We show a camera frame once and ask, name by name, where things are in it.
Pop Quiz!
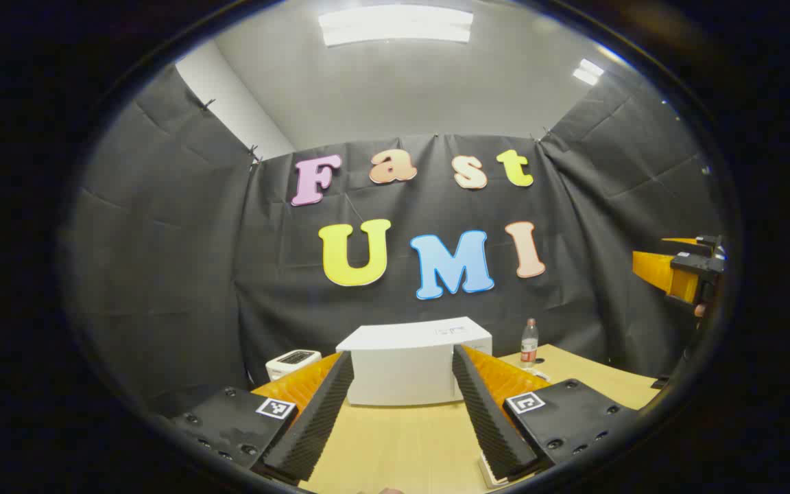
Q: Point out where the small ceiling light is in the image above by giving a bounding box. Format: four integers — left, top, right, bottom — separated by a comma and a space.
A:
572, 58, 605, 86

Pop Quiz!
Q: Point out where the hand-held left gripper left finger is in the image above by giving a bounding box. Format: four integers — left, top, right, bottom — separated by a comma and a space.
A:
169, 351, 355, 482

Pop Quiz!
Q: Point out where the plastic bottle with red label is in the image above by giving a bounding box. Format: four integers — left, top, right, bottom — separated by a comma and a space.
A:
520, 318, 539, 369

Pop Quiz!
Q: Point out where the white toaster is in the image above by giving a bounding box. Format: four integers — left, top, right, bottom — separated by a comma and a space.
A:
265, 349, 322, 381

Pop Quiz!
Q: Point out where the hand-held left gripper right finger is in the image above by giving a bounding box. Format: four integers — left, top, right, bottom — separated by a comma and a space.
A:
451, 344, 643, 482

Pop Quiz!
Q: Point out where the white microwave oven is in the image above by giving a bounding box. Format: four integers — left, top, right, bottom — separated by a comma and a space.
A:
335, 316, 493, 407

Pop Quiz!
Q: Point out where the large ceiling light panel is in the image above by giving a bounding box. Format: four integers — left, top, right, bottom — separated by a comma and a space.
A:
318, 5, 474, 47

